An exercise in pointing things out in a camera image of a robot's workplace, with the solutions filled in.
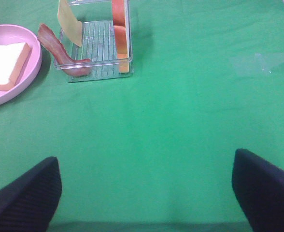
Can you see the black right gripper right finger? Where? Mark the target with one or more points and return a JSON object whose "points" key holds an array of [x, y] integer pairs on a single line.
{"points": [[259, 189]]}

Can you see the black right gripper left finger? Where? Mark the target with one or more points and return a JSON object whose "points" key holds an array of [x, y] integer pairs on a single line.
{"points": [[28, 204]]}

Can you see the toy bread slice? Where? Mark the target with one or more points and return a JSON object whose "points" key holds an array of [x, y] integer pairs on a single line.
{"points": [[12, 59], [121, 32]]}

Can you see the toy bacon strip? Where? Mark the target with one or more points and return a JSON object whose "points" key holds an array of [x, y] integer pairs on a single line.
{"points": [[51, 43]]}

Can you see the green tablecloth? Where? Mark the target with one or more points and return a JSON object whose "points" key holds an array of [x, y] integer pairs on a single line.
{"points": [[158, 146]]}

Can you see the pink round plate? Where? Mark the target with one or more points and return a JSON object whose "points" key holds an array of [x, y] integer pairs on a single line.
{"points": [[9, 34]]}

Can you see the right clear plastic tray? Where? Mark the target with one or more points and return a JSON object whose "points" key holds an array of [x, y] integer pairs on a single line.
{"points": [[98, 42]]}

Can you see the yellow toy cheese slice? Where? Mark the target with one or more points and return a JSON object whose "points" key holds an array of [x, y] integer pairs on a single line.
{"points": [[70, 25]]}

